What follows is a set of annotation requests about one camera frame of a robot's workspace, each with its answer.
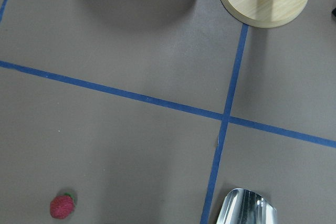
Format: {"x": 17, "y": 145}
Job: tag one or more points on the red strawberry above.
{"x": 62, "y": 206}

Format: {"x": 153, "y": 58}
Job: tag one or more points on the steel ice scoop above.
{"x": 243, "y": 206}

